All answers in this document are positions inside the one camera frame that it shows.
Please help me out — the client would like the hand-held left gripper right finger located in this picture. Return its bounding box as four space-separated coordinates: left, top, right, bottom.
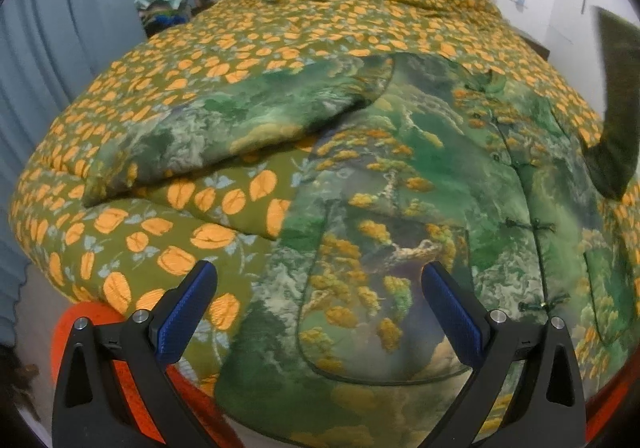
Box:
419 261 587 448

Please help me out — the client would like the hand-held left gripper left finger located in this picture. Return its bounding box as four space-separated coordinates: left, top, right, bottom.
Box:
52 260 219 448

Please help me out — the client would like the green landscape print padded jacket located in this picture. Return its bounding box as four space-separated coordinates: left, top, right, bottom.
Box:
82 5 640 448

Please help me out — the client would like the orange bed sheet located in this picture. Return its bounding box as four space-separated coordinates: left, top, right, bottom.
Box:
50 302 246 448

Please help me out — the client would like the olive quilt with orange flowers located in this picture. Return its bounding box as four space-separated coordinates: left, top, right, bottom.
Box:
9 0 626 396

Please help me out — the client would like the blue-grey curtain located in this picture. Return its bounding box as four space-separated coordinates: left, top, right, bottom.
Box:
0 0 181 349

